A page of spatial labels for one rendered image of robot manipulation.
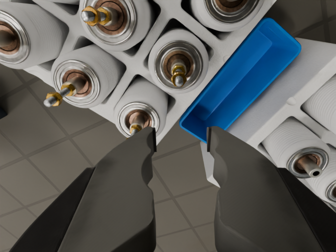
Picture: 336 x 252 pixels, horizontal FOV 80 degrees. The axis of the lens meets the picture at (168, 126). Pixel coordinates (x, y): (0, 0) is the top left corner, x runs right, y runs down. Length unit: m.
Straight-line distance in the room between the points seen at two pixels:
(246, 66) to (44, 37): 0.47
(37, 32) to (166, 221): 0.81
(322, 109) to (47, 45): 0.50
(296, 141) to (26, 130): 0.77
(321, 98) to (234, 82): 0.22
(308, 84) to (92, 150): 0.64
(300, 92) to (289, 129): 0.08
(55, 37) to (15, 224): 0.96
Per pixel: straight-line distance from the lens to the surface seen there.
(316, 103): 0.49
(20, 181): 1.00
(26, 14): 0.40
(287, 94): 0.50
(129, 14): 0.32
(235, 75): 0.61
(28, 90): 0.75
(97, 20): 0.26
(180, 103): 0.42
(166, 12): 0.39
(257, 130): 0.49
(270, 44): 0.62
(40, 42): 0.39
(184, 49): 0.32
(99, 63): 0.36
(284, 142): 0.46
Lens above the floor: 0.57
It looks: 62 degrees down
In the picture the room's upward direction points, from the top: 176 degrees counter-clockwise
